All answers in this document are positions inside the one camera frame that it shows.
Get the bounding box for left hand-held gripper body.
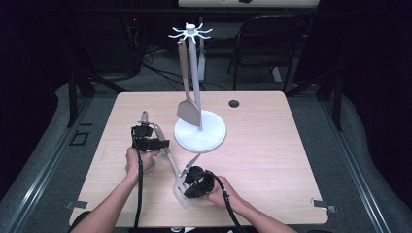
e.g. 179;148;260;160
130;119;156;153

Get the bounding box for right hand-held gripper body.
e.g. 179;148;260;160
179;152;216;195

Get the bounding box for pink slotted spatula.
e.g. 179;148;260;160
153;124;199;210

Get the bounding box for pink solid spatula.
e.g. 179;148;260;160
176;38;202;128

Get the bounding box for white utensil stand with hooks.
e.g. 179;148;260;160
168;22;227;153

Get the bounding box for person's right hand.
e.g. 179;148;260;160
206;175;243;209

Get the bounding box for person's left hand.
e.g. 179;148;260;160
125;147;161;183

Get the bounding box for grey tape piece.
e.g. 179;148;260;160
310;198;338;214
64;200;89;210

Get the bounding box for black folding chair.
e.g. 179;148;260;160
226;14;309;93

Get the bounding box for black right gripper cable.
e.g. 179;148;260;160
207;170;248;233

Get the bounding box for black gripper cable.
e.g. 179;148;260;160
207;170;248;233
130;129;146;233

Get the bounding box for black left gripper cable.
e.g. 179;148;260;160
130;129;146;233

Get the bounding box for black floor cables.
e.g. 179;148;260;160
141;45;227;92

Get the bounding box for black frame leg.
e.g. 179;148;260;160
285;69;344;132
66;69;127;129

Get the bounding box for metal floor rail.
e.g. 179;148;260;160
319;96;393;233
2;96;94;233

